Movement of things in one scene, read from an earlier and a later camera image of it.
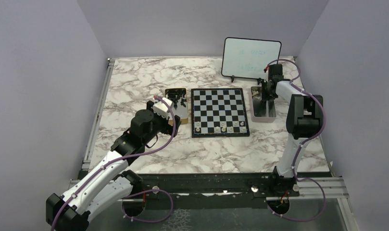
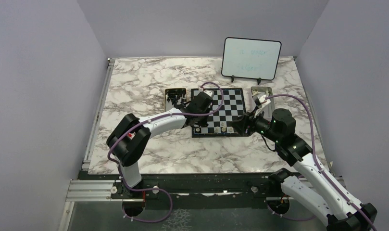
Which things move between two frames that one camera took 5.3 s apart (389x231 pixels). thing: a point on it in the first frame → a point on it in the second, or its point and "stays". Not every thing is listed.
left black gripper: x=168 y=129 → x=203 y=122
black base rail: x=265 y=185 stays
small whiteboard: x=247 y=58 stays
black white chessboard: x=217 y=112 stays
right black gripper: x=265 y=97 → x=249 y=120
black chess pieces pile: x=174 y=94 stays
